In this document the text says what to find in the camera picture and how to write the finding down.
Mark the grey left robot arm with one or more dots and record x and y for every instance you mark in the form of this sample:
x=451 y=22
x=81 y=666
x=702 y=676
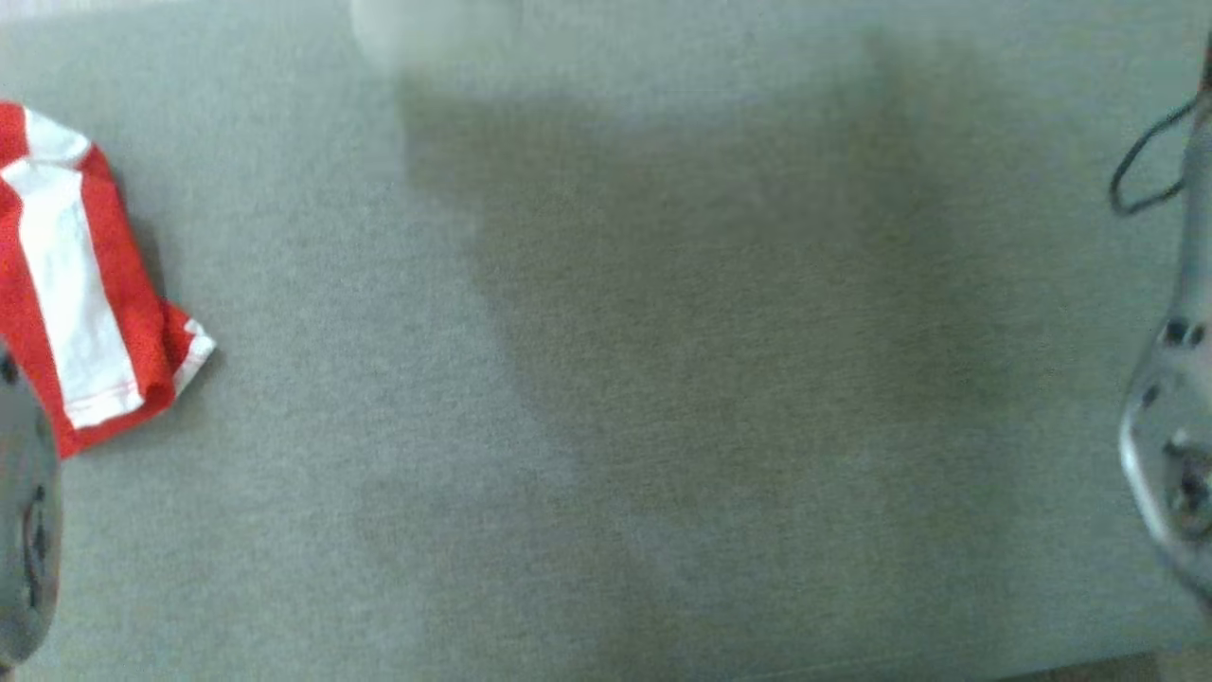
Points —
x=24 y=530

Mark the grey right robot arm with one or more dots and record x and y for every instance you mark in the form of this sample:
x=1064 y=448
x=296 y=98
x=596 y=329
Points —
x=1184 y=455

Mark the red shorts with white stripe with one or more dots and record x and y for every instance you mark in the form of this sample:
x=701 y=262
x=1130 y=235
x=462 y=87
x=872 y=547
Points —
x=95 y=303

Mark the grey sofa seat cushion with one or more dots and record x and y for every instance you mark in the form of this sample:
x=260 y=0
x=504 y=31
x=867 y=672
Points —
x=615 y=379

